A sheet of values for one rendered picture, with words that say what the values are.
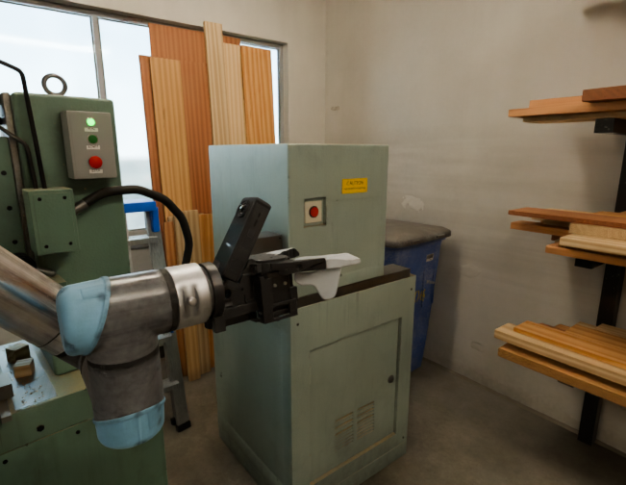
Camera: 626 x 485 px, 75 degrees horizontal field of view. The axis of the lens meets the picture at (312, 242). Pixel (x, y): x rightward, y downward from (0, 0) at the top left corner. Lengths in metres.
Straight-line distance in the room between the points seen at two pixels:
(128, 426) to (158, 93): 2.29
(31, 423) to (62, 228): 0.47
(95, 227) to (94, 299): 0.78
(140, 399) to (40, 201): 0.70
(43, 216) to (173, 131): 1.63
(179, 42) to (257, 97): 0.57
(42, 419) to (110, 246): 0.45
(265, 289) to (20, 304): 0.28
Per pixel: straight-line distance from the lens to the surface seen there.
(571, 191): 2.31
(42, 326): 0.59
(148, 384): 0.51
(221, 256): 0.54
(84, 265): 1.25
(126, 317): 0.47
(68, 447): 1.31
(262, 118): 2.93
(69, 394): 1.24
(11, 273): 0.58
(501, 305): 2.55
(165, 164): 2.62
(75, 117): 1.16
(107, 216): 1.24
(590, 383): 1.92
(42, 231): 1.13
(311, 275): 0.55
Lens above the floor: 1.39
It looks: 13 degrees down
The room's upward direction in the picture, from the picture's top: straight up
